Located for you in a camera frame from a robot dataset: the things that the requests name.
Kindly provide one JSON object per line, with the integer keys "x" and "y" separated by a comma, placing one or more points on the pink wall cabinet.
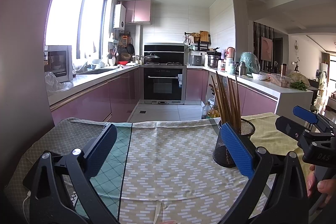
{"x": 138, "y": 12}

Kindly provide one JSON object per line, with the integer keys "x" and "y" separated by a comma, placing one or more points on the patterned tablecloth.
{"x": 157, "y": 171}

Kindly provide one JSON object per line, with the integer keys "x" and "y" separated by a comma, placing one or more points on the cooking oil bottle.
{"x": 214, "y": 112}

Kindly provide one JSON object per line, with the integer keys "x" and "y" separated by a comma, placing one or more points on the teal fan cover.
{"x": 251, "y": 62}

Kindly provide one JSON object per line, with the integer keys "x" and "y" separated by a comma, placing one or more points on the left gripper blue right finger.
{"x": 238, "y": 149}

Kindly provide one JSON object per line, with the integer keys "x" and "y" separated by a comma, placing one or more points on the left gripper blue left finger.
{"x": 97, "y": 150}

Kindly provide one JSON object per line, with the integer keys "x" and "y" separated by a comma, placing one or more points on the kitchen window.
{"x": 79, "y": 24}

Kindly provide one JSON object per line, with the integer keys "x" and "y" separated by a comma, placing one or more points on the white microwave oven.
{"x": 58, "y": 60}

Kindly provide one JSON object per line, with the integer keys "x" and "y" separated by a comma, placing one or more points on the white water heater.
{"x": 119, "y": 17}

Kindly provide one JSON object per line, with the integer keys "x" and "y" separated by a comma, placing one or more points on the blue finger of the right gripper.
{"x": 305, "y": 115}
{"x": 292, "y": 129}

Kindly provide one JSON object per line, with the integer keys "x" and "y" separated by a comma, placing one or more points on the black mesh utensil cup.
{"x": 221, "y": 155}

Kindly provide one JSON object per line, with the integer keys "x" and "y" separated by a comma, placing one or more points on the right hand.
{"x": 324, "y": 186}

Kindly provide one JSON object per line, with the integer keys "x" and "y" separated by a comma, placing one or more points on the steel stock pot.
{"x": 212, "y": 58}

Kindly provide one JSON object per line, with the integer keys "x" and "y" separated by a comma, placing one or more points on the bamboo chopstick red end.
{"x": 215, "y": 85}

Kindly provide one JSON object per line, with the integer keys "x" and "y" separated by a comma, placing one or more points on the built-in black oven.
{"x": 163, "y": 84}

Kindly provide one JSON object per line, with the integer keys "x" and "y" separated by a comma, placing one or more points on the bamboo chopstick plain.
{"x": 238, "y": 112}

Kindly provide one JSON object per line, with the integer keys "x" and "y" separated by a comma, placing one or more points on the black range hood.
{"x": 164, "y": 54}

